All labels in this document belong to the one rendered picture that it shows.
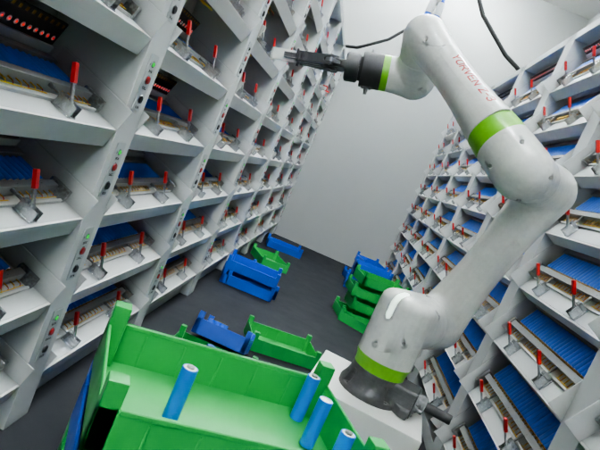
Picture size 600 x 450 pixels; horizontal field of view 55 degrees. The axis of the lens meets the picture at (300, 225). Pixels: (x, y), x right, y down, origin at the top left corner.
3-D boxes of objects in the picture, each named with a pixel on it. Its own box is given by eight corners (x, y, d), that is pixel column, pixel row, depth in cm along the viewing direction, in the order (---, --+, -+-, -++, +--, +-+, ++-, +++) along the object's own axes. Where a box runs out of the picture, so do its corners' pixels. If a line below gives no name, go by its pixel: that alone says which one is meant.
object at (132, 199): (173, 212, 189) (201, 182, 187) (90, 229, 129) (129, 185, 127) (129, 170, 189) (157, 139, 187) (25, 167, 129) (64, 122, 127)
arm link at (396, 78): (428, 112, 150) (431, 83, 156) (440, 76, 139) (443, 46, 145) (375, 102, 151) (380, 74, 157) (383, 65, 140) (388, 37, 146)
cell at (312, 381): (300, 416, 77) (319, 373, 76) (304, 423, 75) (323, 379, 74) (287, 412, 76) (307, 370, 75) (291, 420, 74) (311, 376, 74)
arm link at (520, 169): (524, 219, 121) (576, 183, 116) (501, 206, 112) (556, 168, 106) (480, 155, 130) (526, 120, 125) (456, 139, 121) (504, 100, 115)
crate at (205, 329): (201, 333, 226) (210, 314, 228) (247, 354, 225) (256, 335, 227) (190, 330, 197) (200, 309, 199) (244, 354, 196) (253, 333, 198)
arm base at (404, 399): (447, 423, 132) (458, 401, 131) (441, 445, 118) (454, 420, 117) (347, 368, 140) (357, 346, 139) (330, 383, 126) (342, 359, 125)
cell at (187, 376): (177, 415, 64) (198, 363, 63) (178, 424, 62) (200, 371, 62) (161, 412, 63) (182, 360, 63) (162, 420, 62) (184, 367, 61)
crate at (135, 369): (308, 412, 80) (331, 362, 79) (361, 515, 61) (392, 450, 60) (93, 357, 70) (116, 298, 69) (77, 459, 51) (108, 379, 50)
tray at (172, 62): (218, 100, 184) (238, 79, 183) (154, 64, 124) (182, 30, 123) (173, 57, 184) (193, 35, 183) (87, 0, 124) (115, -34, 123)
